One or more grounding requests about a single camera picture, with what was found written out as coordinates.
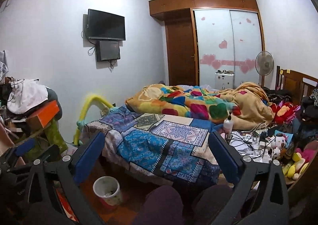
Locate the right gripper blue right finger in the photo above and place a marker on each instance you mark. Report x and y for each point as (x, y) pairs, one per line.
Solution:
(227, 157)

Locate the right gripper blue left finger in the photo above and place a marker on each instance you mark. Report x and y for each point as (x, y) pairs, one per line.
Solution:
(86, 156)

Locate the white trash bin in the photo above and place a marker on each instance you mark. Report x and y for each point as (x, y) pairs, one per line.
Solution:
(108, 190)

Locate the white power strip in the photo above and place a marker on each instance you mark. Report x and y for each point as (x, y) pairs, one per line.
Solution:
(248, 138)

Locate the white pump lotion bottle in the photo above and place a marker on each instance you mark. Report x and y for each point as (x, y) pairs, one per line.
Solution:
(228, 125)

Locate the white plush toy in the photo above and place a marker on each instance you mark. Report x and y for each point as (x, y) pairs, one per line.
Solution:
(277, 143)

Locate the colourful hearts fleece blanket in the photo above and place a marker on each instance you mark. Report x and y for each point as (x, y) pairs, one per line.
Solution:
(247, 105)

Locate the yellow plush toy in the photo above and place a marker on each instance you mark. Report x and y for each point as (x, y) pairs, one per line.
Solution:
(296, 166)

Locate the patchwork patterned bedspread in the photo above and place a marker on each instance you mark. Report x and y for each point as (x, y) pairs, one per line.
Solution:
(158, 148)

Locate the orange box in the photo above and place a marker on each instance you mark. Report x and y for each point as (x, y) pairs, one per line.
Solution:
(41, 118)

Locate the red plush toy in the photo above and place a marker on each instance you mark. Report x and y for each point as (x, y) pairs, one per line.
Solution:
(284, 112)

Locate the white box appliance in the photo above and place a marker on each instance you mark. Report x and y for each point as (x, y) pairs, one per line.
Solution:
(224, 80)

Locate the white cloth pile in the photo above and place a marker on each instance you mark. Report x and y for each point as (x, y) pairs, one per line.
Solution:
(25, 94)

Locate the wooden bed headboard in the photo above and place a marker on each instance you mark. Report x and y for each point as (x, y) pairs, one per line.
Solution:
(298, 84)

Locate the white standing fan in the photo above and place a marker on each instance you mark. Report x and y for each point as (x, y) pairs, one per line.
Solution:
(264, 64)

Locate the white sliding wardrobe doors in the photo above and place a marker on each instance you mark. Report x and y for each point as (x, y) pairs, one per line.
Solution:
(227, 40)

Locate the brown wooden door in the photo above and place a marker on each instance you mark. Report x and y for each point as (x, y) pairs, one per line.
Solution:
(181, 52)

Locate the yellow padded bed rail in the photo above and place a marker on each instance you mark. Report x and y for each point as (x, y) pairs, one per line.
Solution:
(93, 103)

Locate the small wall monitor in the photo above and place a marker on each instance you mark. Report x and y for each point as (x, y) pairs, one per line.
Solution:
(107, 51)

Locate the black wall television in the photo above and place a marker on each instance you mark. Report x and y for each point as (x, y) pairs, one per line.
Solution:
(105, 26)

